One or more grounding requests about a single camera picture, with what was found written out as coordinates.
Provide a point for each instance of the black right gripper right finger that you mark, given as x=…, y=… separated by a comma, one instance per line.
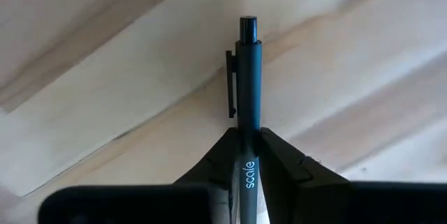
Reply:
x=297, y=182

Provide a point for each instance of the dark teal scale pen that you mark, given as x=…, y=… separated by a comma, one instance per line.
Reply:
x=248, y=77

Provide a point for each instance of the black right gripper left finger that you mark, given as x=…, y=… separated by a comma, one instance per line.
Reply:
x=216, y=161

